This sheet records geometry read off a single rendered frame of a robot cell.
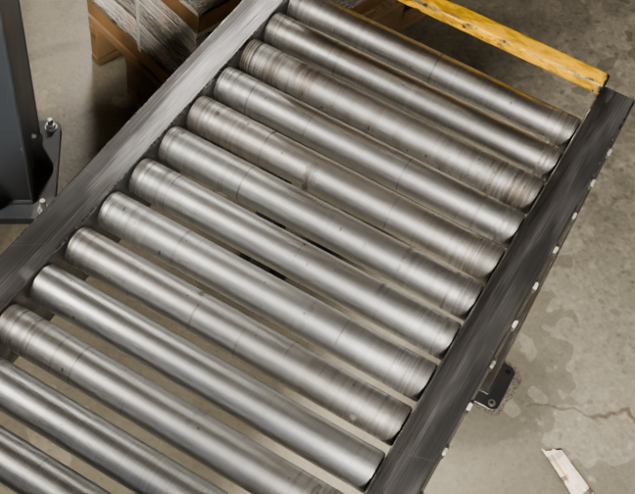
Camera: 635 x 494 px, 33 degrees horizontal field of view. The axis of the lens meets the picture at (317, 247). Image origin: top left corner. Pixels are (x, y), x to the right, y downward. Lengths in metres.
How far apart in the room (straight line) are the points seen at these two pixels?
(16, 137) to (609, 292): 1.26
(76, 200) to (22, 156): 0.88
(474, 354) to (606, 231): 1.25
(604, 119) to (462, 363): 0.45
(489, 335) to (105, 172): 0.51
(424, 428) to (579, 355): 1.10
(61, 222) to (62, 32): 1.40
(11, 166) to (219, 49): 0.83
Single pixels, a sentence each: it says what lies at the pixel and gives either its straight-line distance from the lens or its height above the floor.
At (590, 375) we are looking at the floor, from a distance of 2.27.
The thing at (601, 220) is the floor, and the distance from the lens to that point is 2.50.
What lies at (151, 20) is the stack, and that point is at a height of 0.30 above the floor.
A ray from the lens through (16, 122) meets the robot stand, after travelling 2.15.
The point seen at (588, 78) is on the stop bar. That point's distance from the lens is 1.56.
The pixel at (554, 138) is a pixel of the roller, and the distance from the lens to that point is 1.53.
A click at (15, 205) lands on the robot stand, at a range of 2.34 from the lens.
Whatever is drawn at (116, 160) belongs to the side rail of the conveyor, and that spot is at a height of 0.80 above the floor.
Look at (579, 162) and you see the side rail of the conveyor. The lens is 1.48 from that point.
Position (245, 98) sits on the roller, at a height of 0.79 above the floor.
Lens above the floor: 1.87
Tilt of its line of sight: 55 degrees down
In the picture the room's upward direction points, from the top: 10 degrees clockwise
